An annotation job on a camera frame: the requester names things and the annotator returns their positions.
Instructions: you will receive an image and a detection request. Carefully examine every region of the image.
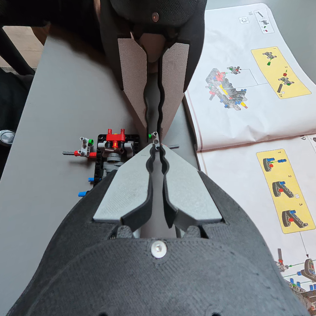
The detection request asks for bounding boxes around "lego instruction booklet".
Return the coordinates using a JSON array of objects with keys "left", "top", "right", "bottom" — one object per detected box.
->
[{"left": 184, "top": 2, "right": 316, "bottom": 316}]

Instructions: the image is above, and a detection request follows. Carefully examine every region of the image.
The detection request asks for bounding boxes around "black chair frame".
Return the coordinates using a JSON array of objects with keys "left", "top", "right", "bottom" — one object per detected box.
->
[{"left": 0, "top": 26, "right": 35, "bottom": 76}]

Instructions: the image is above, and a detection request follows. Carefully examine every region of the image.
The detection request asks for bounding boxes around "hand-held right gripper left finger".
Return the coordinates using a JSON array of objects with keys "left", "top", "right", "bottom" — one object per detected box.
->
[{"left": 93, "top": 143, "right": 157, "bottom": 232}]

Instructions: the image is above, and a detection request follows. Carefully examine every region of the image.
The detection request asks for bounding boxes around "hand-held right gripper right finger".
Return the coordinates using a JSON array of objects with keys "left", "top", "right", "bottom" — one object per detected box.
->
[{"left": 159, "top": 144, "right": 223, "bottom": 233}]

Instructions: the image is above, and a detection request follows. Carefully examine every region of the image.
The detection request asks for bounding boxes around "black badge reel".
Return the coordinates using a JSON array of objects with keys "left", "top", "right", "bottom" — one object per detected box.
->
[{"left": 0, "top": 130, "right": 16, "bottom": 148}]

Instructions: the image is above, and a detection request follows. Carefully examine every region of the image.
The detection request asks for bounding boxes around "black lego chassis assembly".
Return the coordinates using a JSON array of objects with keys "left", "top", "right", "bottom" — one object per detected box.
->
[{"left": 78, "top": 128, "right": 142, "bottom": 197}]

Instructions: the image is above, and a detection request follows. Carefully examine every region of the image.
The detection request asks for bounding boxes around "grey lego knuckle with axle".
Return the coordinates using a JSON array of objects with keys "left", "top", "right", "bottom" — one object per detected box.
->
[
  {"left": 62, "top": 137, "right": 97, "bottom": 158},
  {"left": 148, "top": 131, "right": 179, "bottom": 151}
]

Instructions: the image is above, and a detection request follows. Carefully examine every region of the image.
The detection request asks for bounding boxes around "person's left hand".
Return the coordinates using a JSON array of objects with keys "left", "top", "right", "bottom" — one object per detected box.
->
[{"left": 147, "top": 34, "right": 165, "bottom": 75}]

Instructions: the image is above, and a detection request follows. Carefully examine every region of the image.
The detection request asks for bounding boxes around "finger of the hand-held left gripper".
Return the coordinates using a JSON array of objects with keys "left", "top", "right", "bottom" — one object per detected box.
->
[
  {"left": 118, "top": 38, "right": 150, "bottom": 143},
  {"left": 158, "top": 42, "right": 190, "bottom": 144}
]

